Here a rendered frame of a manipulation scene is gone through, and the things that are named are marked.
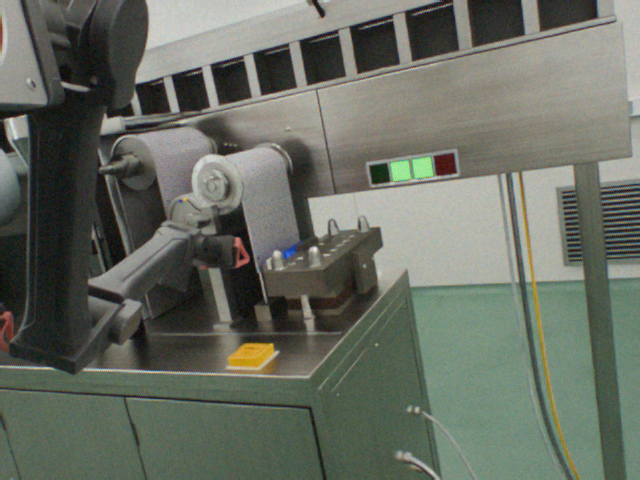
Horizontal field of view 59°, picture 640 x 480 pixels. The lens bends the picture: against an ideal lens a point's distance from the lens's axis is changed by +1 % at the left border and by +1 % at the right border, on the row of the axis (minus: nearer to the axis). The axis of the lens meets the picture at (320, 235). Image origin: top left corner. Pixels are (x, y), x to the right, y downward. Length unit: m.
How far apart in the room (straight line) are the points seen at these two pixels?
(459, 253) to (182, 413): 2.96
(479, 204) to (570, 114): 2.51
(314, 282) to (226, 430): 0.37
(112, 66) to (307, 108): 1.15
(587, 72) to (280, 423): 1.02
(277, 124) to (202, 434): 0.87
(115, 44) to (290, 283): 0.90
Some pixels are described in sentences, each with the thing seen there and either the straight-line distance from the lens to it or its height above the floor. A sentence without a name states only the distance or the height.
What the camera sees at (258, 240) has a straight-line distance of 1.40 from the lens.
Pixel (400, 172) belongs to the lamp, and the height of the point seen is 1.18.
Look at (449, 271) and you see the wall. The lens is 4.08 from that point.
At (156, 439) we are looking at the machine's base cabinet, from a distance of 1.43.
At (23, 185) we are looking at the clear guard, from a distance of 2.23.
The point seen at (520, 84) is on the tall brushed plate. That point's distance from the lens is 1.45.
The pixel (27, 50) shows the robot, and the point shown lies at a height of 1.42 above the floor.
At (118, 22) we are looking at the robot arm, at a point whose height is 1.45.
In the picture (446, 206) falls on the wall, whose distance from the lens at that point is 3.95.
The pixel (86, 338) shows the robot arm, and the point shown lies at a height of 1.16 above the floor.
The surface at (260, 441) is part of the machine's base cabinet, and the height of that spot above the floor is 0.73.
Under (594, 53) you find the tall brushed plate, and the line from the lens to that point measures 1.45.
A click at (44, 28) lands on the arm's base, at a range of 0.42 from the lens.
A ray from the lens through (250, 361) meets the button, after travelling 1.15.
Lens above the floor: 1.35
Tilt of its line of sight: 11 degrees down
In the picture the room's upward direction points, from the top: 11 degrees counter-clockwise
